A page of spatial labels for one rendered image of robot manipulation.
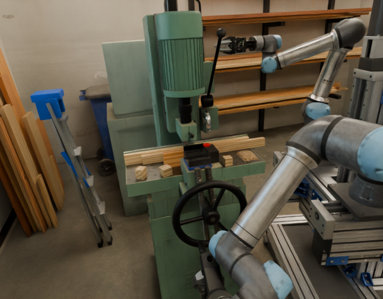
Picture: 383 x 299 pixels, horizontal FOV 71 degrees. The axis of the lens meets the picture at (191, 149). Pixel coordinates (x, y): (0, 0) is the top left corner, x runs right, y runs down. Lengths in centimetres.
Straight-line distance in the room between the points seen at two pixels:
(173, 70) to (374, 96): 79
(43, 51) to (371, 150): 329
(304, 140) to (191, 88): 53
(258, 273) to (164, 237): 67
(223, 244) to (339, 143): 37
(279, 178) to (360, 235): 59
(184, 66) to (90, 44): 248
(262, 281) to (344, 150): 34
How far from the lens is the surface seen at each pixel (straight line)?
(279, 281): 65
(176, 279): 145
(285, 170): 72
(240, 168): 117
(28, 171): 239
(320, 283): 168
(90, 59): 347
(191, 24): 107
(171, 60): 107
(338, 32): 148
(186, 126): 115
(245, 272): 67
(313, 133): 72
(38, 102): 181
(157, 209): 117
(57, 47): 350
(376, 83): 128
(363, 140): 67
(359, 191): 117
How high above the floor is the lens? 143
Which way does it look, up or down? 23 degrees down
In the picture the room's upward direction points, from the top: 4 degrees counter-clockwise
